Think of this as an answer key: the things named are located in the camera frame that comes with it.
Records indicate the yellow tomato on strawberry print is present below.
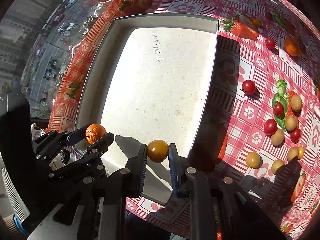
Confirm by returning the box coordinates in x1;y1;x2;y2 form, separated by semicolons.
252;18;262;28

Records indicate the red cherry tomato mid left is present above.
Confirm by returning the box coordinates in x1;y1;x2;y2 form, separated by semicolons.
265;38;276;49

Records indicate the dark red cherry tomato far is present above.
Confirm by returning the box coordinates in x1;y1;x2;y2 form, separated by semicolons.
265;12;273;21

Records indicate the red cherry tomato with stem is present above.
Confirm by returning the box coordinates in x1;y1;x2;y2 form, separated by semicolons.
242;80;256;95

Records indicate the orange cherry tomato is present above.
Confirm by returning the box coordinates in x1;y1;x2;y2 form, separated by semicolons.
146;140;169;163

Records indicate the white plastic tray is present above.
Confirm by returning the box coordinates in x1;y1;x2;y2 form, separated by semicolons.
74;12;220;205

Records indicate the small mandarin orange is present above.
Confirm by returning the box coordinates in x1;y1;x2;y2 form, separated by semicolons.
85;124;107;144

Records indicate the tan longan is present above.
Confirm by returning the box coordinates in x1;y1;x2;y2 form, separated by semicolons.
290;94;302;112
285;115;297;132

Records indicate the red checkered strawberry tablecloth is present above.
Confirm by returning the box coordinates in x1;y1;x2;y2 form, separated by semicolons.
47;0;319;239

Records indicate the large mandarin orange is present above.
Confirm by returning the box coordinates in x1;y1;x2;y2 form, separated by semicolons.
284;37;301;57

